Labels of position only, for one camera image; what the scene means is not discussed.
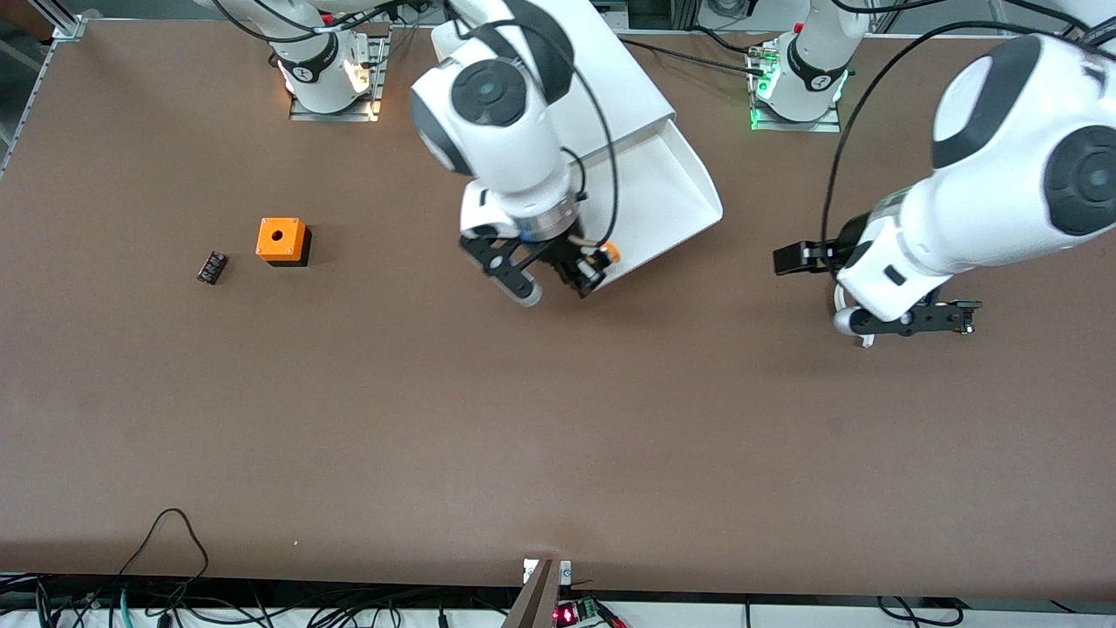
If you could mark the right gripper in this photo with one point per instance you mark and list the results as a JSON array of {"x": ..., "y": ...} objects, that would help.
[{"x": 565, "y": 255}]

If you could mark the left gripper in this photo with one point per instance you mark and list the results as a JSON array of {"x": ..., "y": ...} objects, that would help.
[{"x": 844, "y": 248}]

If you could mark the white plastic drawer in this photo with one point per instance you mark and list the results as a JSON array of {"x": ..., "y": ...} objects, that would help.
[{"x": 663, "y": 192}]

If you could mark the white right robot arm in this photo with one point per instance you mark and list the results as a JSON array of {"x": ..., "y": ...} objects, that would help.
[{"x": 497, "y": 122}]

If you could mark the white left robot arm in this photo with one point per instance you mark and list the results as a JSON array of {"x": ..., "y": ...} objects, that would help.
[{"x": 1003, "y": 174}]

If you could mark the white drawer cabinet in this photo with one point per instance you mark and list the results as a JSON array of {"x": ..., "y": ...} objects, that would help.
[{"x": 619, "y": 78}]

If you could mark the white curved plastic arc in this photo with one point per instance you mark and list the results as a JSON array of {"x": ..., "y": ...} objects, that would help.
[{"x": 867, "y": 340}]

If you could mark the circuit board with red LED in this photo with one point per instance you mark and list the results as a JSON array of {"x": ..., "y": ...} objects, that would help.
[{"x": 571, "y": 613}]

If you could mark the small black contact block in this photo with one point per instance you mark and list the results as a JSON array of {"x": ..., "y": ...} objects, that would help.
[{"x": 212, "y": 268}]

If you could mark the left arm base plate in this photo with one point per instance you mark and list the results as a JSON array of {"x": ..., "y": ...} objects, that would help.
[{"x": 798, "y": 127}]

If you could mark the small black switch part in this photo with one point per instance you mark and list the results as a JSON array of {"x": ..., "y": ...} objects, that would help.
[{"x": 965, "y": 327}]

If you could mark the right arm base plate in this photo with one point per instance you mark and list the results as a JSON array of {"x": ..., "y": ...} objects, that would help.
[{"x": 380, "y": 78}]

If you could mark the orange button enclosure box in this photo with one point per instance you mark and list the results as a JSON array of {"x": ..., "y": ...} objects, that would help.
[{"x": 281, "y": 237}]

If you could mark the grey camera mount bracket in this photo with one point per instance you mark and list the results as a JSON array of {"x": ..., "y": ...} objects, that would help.
[{"x": 536, "y": 602}]

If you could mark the aluminium profile rail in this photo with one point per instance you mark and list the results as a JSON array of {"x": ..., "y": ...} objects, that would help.
[{"x": 65, "y": 26}]

